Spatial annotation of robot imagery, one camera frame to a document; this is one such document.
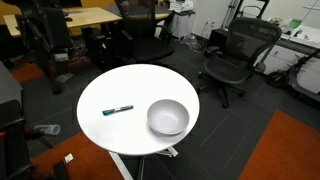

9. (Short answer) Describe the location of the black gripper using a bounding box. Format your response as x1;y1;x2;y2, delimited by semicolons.
15;5;74;46

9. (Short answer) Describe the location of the teal and white marker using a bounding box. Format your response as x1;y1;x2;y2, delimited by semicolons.
101;104;135;117

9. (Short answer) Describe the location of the white bowl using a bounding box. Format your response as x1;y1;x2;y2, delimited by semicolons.
146;98;190;137

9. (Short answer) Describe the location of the light wooden desk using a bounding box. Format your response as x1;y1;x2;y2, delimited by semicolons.
3;6;123;38

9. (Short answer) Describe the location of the black computer tower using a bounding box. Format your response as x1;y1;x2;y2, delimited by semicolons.
81;26;110;72

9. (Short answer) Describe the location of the dark grey cabinet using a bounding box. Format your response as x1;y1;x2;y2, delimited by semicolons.
0;61;24;108

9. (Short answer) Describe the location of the black padded office chair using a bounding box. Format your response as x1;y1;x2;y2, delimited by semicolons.
113;0;175;65

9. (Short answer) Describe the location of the clear plastic cup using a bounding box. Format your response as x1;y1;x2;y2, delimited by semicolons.
33;123;62;136

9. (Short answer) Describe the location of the white drawer cabinet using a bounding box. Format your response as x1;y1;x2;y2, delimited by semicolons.
169;9;196;40

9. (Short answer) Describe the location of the small white card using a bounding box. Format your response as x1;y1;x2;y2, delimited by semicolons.
63;153;75;164

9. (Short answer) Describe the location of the white table base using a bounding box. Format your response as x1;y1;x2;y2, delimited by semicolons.
108;145;180;180

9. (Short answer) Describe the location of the black mesh office chair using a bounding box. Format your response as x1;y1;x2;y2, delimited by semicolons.
196;17;283;109

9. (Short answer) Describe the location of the green box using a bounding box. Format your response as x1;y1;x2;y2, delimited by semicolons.
288;18;303;30

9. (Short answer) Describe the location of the white side desk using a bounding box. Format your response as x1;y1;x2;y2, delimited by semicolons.
254;23;320;94

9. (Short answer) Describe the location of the black electric scooter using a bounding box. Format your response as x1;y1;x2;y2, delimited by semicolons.
265;49;320;105

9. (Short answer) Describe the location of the black box by wall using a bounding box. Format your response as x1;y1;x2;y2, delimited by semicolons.
208;28;232;52

